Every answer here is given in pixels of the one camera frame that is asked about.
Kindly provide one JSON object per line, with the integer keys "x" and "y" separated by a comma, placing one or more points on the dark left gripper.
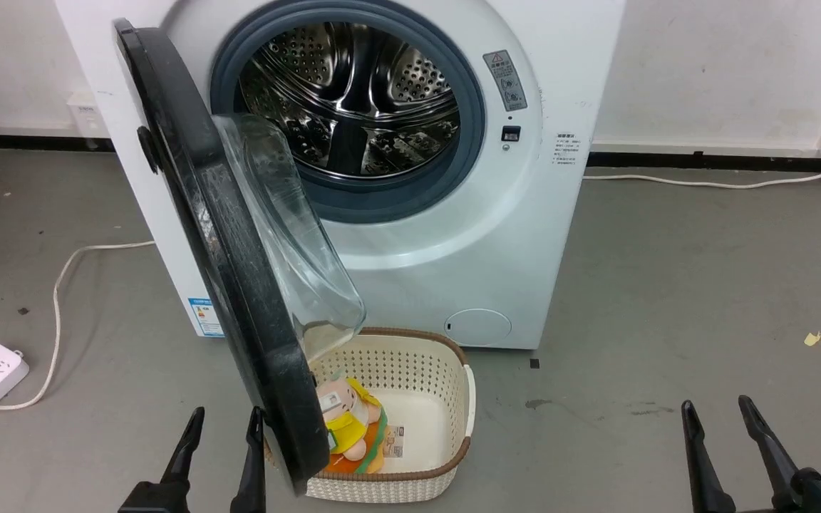
{"x": 157, "y": 499}

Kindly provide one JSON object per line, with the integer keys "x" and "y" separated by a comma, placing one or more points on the black washing machine door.
{"x": 218, "y": 235}

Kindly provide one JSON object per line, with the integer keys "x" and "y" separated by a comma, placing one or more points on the grey rubber door gasket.
{"x": 396, "y": 203}

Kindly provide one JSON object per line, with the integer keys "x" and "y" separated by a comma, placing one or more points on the white front-load washing machine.
{"x": 496, "y": 235}

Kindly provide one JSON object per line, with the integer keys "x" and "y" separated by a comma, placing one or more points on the steel washing machine drum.
{"x": 353, "y": 71}

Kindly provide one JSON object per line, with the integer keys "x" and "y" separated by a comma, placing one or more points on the plush doll yellow clothes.
{"x": 345, "y": 422}

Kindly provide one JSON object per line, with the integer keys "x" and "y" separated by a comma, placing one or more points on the yellow paper scrap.
{"x": 812, "y": 339}

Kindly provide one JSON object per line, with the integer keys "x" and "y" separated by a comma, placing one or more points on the small paper label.
{"x": 393, "y": 442}

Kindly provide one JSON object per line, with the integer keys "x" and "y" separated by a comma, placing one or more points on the cream plastic laundry basket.
{"x": 417, "y": 370}

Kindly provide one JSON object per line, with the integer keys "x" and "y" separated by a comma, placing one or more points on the white wall box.
{"x": 88, "y": 114}

